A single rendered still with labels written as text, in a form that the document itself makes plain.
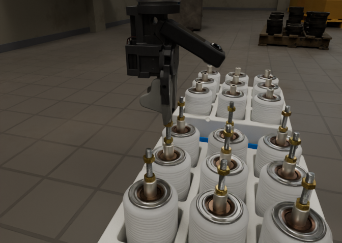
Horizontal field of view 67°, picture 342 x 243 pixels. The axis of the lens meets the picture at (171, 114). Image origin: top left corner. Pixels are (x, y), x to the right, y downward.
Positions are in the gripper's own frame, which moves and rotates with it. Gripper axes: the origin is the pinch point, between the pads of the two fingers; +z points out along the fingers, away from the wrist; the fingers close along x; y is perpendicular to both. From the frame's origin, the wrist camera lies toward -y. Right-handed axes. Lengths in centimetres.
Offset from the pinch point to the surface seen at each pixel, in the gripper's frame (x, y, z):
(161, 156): 0.7, 2.0, 9.7
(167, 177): 4.7, -0.2, 11.7
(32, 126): -48, 75, 35
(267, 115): -34.7, -25.4, 14.2
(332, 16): -487, -199, 15
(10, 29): -210, 214, 14
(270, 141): -9.9, -21.7, 9.4
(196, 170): -5.3, -5.2, 16.7
